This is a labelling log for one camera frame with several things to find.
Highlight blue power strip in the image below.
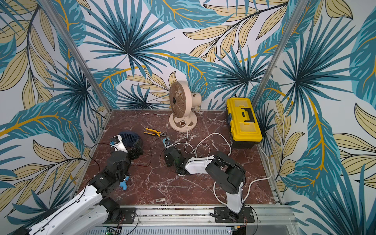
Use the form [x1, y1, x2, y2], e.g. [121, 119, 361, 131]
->
[162, 137, 173, 148]

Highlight white fan power cable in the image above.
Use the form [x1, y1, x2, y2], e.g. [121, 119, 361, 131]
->
[173, 120, 212, 158]

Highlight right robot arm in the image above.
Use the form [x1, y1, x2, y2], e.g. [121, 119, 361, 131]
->
[164, 146, 246, 214]

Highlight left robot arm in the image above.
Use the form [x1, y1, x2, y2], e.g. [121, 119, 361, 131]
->
[14, 147, 144, 235]

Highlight small navy blue fan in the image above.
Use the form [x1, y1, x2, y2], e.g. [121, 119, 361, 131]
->
[120, 131, 144, 151]

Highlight beige desk fan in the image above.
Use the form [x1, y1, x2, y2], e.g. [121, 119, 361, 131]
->
[169, 81, 202, 132]

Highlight light blue pipe fitting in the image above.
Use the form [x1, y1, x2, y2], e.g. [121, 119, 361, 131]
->
[119, 176, 129, 191]

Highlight yellow black pliers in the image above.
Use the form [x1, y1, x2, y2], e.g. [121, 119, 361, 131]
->
[143, 128, 167, 137]

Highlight yellow black toolbox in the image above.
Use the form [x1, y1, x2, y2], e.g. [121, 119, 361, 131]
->
[226, 98, 263, 149]

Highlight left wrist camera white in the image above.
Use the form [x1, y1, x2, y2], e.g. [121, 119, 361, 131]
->
[109, 135, 128, 153]

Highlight black USB cable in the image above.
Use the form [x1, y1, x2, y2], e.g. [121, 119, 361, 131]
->
[88, 130, 169, 174]

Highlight white power strip cable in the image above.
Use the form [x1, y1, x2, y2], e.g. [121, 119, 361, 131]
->
[176, 133, 274, 206]

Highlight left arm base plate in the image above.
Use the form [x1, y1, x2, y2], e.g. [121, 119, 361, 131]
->
[103, 207, 136, 225]

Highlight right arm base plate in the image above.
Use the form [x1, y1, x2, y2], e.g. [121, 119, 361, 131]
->
[210, 207, 255, 224]

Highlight aluminium front rail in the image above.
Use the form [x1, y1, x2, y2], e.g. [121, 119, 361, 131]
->
[43, 205, 300, 235]

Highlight left aluminium frame post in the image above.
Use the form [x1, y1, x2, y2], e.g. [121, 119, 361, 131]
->
[39, 0, 112, 113]

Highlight aluminium frame post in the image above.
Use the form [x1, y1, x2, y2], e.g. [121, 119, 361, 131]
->
[252, 0, 307, 107]
[39, 0, 112, 113]

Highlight right aluminium frame post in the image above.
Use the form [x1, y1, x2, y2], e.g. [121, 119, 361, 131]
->
[252, 0, 307, 107]

